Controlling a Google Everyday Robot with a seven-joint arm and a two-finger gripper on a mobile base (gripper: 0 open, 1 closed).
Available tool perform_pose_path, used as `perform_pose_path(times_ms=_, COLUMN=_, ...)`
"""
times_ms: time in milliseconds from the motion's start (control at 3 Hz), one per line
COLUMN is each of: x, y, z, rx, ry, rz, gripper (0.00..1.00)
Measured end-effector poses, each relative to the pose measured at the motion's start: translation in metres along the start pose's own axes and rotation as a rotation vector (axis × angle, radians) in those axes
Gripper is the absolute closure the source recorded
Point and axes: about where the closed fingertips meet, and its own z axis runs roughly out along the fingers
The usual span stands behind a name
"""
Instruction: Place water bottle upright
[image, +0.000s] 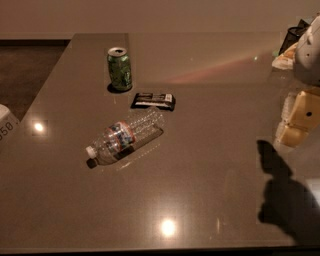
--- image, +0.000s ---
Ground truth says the white box with numbers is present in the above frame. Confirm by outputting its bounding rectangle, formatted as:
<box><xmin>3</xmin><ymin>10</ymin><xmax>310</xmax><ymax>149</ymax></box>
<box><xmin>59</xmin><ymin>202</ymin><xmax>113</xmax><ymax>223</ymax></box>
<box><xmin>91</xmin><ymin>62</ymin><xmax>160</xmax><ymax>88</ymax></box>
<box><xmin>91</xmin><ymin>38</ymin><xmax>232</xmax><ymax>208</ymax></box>
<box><xmin>0</xmin><ymin>104</ymin><xmax>20</xmax><ymax>146</ymax></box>

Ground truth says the green soda can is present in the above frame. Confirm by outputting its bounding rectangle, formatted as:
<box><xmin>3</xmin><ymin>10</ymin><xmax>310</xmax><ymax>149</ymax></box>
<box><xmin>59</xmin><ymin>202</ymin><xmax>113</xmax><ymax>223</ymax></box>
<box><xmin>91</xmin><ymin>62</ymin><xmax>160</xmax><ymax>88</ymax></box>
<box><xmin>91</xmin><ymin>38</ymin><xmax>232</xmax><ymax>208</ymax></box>
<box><xmin>107</xmin><ymin>47</ymin><xmax>132</xmax><ymax>92</ymax></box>

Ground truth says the black mesh basket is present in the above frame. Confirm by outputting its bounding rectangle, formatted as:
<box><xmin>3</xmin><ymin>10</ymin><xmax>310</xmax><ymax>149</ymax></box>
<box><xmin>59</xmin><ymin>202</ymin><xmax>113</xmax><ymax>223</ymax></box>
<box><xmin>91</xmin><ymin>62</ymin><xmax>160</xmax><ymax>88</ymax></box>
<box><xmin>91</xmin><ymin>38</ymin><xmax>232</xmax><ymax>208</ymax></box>
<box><xmin>279</xmin><ymin>19</ymin><xmax>310</xmax><ymax>54</ymax></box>

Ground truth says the crumpled white bag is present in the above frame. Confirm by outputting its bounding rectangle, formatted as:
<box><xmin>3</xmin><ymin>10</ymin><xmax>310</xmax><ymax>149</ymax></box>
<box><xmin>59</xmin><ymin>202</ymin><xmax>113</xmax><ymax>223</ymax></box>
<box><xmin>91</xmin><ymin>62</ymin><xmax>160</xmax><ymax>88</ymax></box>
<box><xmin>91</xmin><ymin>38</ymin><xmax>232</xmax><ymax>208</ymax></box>
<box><xmin>272</xmin><ymin>43</ymin><xmax>297</xmax><ymax>70</ymax></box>

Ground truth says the clear plastic water bottle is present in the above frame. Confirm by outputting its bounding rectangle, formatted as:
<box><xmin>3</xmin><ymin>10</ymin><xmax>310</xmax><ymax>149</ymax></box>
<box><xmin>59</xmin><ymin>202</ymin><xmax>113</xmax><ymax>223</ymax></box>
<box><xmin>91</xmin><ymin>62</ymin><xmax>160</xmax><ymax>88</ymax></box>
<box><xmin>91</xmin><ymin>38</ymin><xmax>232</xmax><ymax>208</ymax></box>
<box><xmin>86</xmin><ymin>107</ymin><xmax>165</xmax><ymax>165</ymax></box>

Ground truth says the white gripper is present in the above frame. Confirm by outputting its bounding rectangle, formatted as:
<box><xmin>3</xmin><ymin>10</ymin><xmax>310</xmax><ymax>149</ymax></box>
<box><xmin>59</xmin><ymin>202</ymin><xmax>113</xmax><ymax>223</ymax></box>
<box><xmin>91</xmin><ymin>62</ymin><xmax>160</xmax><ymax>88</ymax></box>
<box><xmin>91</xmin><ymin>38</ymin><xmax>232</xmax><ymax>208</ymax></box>
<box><xmin>276</xmin><ymin>16</ymin><xmax>320</xmax><ymax>148</ymax></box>

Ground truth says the black snack bar wrapper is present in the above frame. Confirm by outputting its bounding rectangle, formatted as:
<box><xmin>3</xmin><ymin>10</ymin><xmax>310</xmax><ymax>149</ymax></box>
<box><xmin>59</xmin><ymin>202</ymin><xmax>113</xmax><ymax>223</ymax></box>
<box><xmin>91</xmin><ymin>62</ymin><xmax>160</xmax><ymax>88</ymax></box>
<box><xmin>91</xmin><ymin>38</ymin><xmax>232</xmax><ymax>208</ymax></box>
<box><xmin>131</xmin><ymin>93</ymin><xmax>176</xmax><ymax>111</ymax></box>

